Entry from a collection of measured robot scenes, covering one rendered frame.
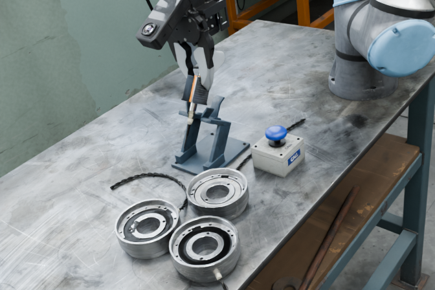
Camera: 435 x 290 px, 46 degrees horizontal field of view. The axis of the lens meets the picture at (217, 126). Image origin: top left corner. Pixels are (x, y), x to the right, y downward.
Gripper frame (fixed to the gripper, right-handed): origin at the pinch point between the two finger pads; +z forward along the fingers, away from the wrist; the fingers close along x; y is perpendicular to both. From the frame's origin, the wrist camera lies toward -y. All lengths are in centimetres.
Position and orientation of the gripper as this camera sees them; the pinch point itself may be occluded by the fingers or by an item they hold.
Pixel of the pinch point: (197, 83)
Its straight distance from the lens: 93.4
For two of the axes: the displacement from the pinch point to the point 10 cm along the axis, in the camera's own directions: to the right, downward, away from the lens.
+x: -7.7, -2.3, 5.9
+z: 1.6, 8.4, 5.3
